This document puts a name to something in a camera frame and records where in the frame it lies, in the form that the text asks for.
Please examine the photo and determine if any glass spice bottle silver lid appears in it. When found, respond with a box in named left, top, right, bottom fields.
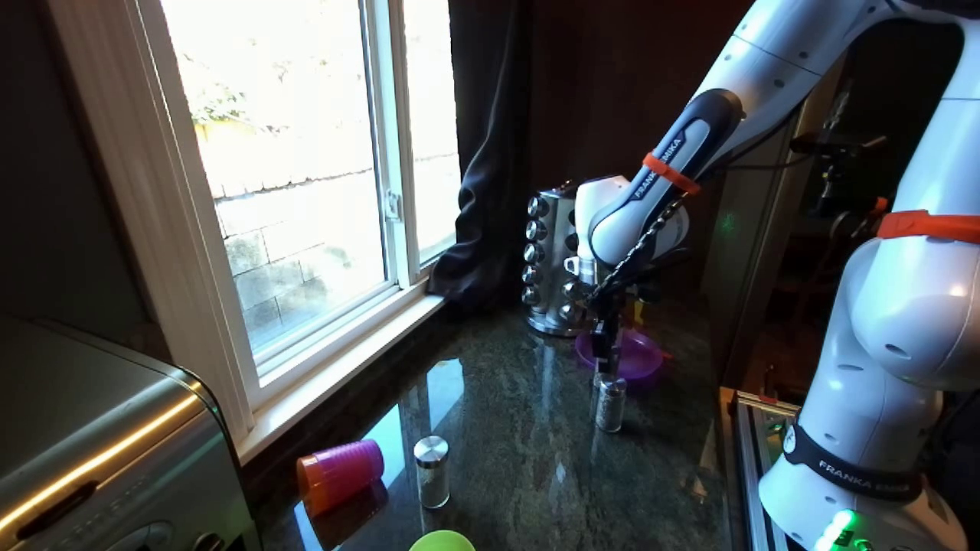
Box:
left=413, top=435, right=451, bottom=510
left=595, top=374, right=628, bottom=434

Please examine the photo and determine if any silver spice rack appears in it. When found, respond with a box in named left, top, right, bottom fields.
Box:
left=521, top=182, right=607, bottom=338

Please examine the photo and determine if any purple plastic bowl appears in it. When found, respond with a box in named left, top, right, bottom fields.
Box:
left=574, top=328, right=665, bottom=383

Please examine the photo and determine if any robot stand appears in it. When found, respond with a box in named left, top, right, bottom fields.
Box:
left=718, top=386, right=806, bottom=551

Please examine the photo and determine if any black curtain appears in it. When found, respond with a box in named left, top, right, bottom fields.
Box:
left=426, top=0, right=541, bottom=308

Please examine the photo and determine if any green plastic bowl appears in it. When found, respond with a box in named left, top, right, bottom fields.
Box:
left=408, top=530, right=477, bottom=551

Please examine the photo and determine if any stack of pink orange cups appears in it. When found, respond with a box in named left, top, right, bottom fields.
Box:
left=296, top=439, right=386, bottom=518

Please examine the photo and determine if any white framed window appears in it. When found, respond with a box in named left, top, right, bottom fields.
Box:
left=46, top=0, right=462, bottom=463

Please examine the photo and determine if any silver toaster oven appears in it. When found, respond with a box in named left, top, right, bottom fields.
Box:
left=0, top=314, right=262, bottom=551

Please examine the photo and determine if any camera on tripod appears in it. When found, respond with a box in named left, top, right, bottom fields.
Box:
left=789, top=80, right=890, bottom=307

